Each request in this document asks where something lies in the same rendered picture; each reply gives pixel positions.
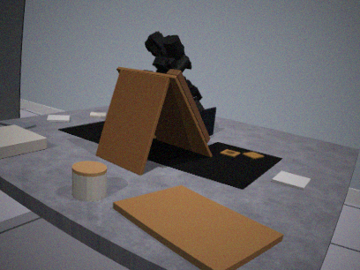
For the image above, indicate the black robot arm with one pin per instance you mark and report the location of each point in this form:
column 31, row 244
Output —
column 168, row 52

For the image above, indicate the white flat rectangular block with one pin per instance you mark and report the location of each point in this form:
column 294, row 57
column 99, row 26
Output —
column 58, row 118
column 291, row 180

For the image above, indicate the grey cylindrical container with tan lid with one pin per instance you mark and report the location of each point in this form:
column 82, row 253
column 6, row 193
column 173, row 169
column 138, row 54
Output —
column 89, row 180

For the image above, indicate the tan flat rectangular board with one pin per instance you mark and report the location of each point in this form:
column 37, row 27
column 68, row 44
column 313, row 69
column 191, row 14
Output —
column 209, row 235

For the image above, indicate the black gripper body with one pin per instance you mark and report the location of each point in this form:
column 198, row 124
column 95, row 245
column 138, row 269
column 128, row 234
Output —
column 178, row 67

